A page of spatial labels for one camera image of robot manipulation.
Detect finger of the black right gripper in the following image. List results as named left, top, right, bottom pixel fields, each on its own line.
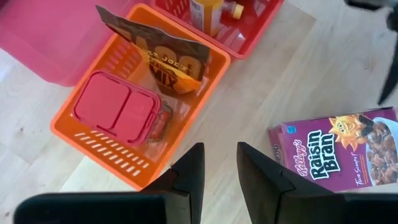
left=377, top=40, right=398, bottom=106

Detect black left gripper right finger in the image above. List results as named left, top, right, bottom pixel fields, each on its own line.
left=236, top=141, right=346, bottom=224

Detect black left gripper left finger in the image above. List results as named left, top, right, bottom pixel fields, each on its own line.
left=141, top=142, right=206, bottom=224

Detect purple Raisin Bran box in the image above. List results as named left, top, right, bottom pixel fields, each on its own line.
left=267, top=106, right=398, bottom=193

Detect red lunch box container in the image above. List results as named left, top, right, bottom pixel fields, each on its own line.
left=71, top=70, right=174, bottom=147

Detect yellow squeeze bottle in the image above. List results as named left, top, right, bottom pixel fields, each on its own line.
left=188, top=0, right=245, bottom=37

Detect orange plastic basket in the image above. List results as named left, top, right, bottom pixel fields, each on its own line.
left=50, top=2, right=232, bottom=191

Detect red plastic basket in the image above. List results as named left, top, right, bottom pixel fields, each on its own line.
left=150, top=0, right=284, bottom=60

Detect pink translucent plastic bin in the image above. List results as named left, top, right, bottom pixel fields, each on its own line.
left=0, top=0, right=152, bottom=88

